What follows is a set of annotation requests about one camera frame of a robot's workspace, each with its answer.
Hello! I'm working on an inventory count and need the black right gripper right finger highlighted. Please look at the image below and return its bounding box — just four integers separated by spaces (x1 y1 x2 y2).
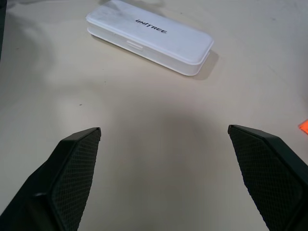
227 124 308 231

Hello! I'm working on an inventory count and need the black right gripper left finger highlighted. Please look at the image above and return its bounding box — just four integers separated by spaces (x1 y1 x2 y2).
0 127 102 231

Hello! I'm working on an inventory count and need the white plastic case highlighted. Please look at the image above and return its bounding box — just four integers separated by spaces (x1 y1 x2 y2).
85 0 215 77

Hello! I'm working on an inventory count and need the orange sticker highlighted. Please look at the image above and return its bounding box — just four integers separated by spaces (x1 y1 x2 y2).
298 117 308 132

